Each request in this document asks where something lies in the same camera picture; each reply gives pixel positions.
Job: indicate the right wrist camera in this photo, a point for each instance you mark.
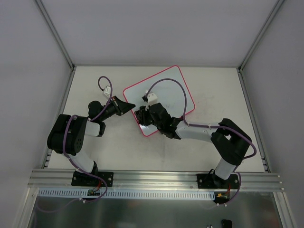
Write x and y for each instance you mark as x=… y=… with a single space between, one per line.
x=150 y=98

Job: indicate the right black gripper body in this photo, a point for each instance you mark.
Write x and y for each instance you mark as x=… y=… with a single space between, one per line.
x=146 y=114

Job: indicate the aluminium mounting rail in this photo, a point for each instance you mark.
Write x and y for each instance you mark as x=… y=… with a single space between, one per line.
x=156 y=180

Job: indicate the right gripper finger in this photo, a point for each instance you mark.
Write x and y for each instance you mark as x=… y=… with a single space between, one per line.
x=146 y=121
x=142 y=111

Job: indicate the right aluminium frame post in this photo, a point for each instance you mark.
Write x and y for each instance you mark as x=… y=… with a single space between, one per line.
x=262 y=31

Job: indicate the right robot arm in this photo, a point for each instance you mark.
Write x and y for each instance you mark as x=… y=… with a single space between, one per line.
x=230 y=141

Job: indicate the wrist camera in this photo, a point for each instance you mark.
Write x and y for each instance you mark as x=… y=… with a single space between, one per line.
x=107 y=92
x=150 y=98

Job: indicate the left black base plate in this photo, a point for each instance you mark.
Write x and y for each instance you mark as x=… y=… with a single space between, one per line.
x=83 y=180

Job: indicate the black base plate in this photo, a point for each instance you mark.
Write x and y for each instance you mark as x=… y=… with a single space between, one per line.
x=83 y=180
x=211 y=181

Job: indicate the pink framed whiteboard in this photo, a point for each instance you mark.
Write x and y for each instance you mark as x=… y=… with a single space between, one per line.
x=170 y=87

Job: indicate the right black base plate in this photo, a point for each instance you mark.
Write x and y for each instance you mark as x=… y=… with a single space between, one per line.
x=211 y=181

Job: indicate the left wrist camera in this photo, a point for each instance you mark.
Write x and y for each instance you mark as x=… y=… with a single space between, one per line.
x=107 y=92

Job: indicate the slotted cable duct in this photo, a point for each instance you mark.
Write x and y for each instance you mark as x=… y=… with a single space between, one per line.
x=128 y=194

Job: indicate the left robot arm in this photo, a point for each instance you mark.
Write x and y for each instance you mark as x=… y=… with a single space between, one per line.
x=68 y=133

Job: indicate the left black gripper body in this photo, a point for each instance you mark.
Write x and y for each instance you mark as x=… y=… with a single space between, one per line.
x=118 y=105

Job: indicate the aluminium frame post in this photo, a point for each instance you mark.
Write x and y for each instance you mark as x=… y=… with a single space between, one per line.
x=46 y=17
x=262 y=31

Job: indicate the left aluminium frame post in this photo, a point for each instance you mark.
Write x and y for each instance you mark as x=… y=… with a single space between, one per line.
x=46 y=17

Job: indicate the black object bottom edge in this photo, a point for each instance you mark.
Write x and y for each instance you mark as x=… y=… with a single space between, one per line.
x=226 y=223

